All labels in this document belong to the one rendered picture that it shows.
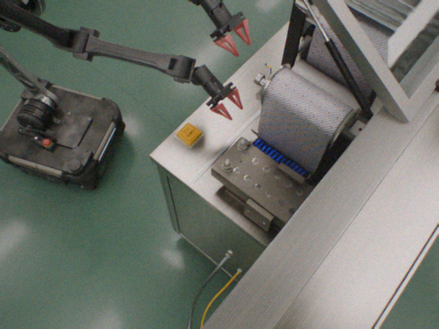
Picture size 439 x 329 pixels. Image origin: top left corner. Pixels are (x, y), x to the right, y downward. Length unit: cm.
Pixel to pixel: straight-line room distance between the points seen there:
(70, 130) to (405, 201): 193
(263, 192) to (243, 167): 11
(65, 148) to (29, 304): 84
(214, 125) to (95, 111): 109
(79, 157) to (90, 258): 55
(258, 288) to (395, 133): 38
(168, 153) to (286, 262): 101
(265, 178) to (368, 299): 63
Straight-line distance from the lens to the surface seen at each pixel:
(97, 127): 255
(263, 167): 146
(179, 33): 325
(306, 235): 72
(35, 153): 258
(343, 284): 94
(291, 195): 143
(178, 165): 161
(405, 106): 86
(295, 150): 143
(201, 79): 148
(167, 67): 148
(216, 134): 167
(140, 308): 238
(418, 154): 111
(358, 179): 78
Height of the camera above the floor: 232
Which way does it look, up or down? 63 degrees down
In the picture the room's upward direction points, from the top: 1 degrees clockwise
